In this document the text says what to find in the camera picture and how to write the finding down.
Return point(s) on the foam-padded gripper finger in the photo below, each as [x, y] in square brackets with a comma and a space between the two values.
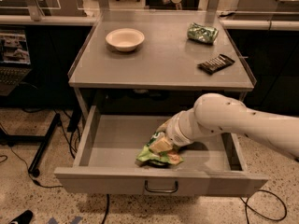
[161, 145]
[162, 127]

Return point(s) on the green rice chip bag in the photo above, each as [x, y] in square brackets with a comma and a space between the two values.
[160, 159]

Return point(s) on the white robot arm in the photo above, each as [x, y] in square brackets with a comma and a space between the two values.
[214, 113]

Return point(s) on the grey open drawer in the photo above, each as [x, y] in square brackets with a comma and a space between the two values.
[106, 161]

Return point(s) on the crumpled green foil snack bag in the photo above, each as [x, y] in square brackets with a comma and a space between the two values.
[201, 33]

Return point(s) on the black snack bar packet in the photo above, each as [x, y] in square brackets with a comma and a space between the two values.
[216, 64]

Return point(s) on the white paper bowl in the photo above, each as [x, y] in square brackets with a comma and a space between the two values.
[125, 39]

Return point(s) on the black floor stand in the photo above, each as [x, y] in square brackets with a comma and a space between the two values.
[42, 140]

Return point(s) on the black cylinder on floor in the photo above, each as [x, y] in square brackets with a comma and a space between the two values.
[23, 218]

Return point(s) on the laptop computer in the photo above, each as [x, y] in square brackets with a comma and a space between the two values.
[15, 63]

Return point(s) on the black metal drawer handle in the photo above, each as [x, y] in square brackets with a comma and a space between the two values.
[161, 188]

